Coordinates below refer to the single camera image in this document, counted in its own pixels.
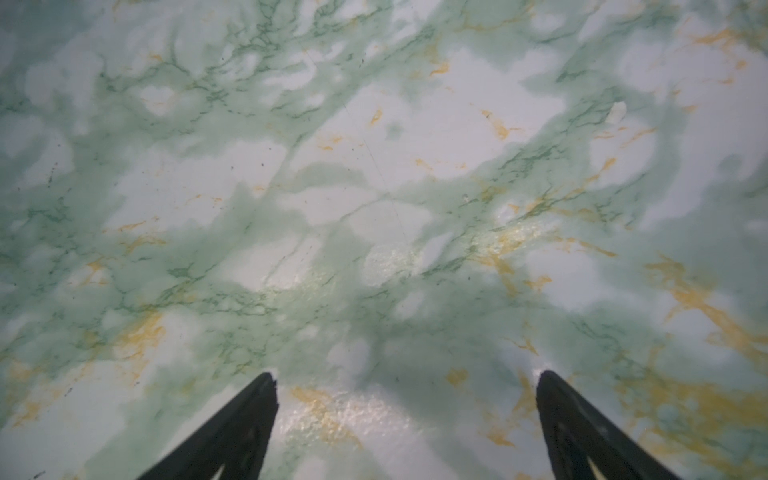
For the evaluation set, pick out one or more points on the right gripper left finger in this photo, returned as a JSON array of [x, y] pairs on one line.
[[232, 444]]

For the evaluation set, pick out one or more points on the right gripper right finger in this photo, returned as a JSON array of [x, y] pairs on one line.
[[581, 440]]

